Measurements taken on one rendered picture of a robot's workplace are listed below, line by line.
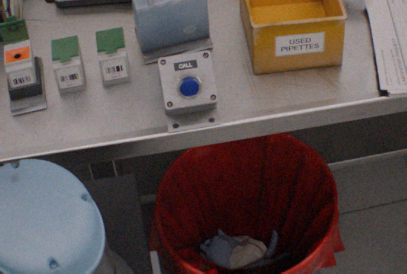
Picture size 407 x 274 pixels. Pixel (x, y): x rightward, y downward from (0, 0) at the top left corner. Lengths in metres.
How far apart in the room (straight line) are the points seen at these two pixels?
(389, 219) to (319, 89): 0.96
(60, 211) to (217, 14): 0.61
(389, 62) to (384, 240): 0.92
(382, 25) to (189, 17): 0.29
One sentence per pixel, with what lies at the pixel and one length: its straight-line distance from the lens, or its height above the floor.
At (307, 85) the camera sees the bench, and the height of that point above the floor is 0.88.
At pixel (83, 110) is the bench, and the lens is 1.20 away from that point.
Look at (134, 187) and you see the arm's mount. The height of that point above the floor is 0.95.
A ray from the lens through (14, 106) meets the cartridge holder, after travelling 1.22.
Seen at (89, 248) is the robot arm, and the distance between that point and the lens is 0.76.
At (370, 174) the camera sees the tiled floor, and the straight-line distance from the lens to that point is 2.19.
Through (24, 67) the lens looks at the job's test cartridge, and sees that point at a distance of 1.19.
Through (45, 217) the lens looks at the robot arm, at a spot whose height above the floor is 1.17.
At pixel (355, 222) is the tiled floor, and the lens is 2.11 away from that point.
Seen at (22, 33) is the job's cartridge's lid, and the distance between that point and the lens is 1.20.
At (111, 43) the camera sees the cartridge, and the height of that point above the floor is 0.94.
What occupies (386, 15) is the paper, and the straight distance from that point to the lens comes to 1.30.
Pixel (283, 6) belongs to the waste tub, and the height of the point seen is 0.88.
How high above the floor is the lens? 1.80
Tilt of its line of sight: 52 degrees down
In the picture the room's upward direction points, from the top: 5 degrees counter-clockwise
